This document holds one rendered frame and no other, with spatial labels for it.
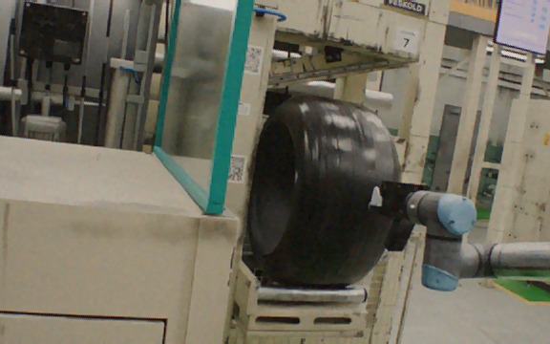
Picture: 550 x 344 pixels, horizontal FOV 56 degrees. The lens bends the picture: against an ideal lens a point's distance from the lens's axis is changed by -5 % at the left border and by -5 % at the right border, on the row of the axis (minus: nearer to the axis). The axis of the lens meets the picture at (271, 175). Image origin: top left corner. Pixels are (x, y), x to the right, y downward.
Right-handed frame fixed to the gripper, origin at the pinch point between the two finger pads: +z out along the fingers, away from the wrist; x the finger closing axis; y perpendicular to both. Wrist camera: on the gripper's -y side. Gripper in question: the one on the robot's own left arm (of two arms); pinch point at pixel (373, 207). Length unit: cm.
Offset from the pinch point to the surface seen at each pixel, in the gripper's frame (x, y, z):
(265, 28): 29, 43, 16
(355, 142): 4.3, 16.0, 5.3
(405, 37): -29, 57, 40
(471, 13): -398, 251, 480
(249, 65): 31.5, 33.1, 17.0
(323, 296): 3.0, -26.8, 16.3
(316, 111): 13.1, 23.3, 12.6
